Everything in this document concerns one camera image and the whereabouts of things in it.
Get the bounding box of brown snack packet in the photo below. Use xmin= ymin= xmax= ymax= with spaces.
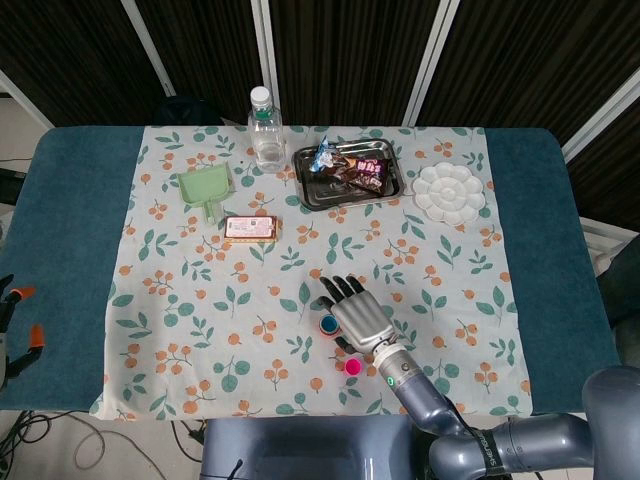
xmin=327 ymin=152 xmax=392 ymax=195

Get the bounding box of blue white snack wrapper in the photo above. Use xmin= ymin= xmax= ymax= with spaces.
xmin=308 ymin=135 xmax=337 ymax=174

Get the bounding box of white partition frame post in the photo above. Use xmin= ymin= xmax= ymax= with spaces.
xmin=119 ymin=0 xmax=176 ymax=97
xmin=0 ymin=69 xmax=55 ymax=129
xmin=249 ymin=0 xmax=282 ymax=126
xmin=562 ymin=69 xmax=640 ymax=162
xmin=402 ymin=0 xmax=461 ymax=126

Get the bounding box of white flower paint palette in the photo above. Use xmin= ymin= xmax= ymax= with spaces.
xmin=411 ymin=161 xmax=487 ymax=224

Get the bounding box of teal table cover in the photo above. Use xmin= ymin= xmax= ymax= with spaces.
xmin=0 ymin=125 xmax=626 ymax=416

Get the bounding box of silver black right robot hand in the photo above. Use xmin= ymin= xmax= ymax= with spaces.
xmin=315 ymin=274 xmax=396 ymax=357

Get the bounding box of floral leaf fruit tablecloth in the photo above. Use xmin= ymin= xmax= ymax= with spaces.
xmin=89 ymin=124 xmax=532 ymax=421

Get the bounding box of black bag behind table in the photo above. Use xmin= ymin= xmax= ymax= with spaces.
xmin=152 ymin=95 xmax=226 ymax=127

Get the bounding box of white metal rack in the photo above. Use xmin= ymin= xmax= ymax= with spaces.
xmin=579 ymin=217 xmax=634 ymax=274

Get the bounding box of dark teal chair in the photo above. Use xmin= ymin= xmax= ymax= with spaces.
xmin=597 ymin=244 xmax=640 ymax=371

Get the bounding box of green plastic dustpan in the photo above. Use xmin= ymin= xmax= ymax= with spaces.
xmin=177 ymin=162 xmax=235 ymax=225

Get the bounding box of black orange-tipped left robot hand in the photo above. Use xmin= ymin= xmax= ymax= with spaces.
xmin=0 ymin=273 xmax=47 ymax=391

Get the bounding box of stainless steel tray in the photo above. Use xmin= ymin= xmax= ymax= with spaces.
xmin=291 ymin=137 xmax=407 ymax=212

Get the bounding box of black floor cable bundle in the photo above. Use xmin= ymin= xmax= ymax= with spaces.
xmin=0 ymin=409 xmax=54 ymax=480

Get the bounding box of clear plastic water bottle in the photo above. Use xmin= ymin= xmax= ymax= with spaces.
xmin=246 ymin=85 xmax=286 ymax=175

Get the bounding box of grey floor cable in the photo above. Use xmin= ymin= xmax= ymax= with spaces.
xmin=73 ymin=424 xmax=166 ymax=480

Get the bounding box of blue-grey robot torso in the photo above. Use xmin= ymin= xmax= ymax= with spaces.
xmin=199 ymin=415 xmax=426 ymax=480

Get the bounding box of large orange plastic cup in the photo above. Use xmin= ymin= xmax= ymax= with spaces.
xmin=318 ymin=313 xmax=342 ymax=339

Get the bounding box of red yellow card box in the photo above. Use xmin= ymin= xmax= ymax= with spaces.
xmin=222 ymin=214 xmax=279 ymax=245

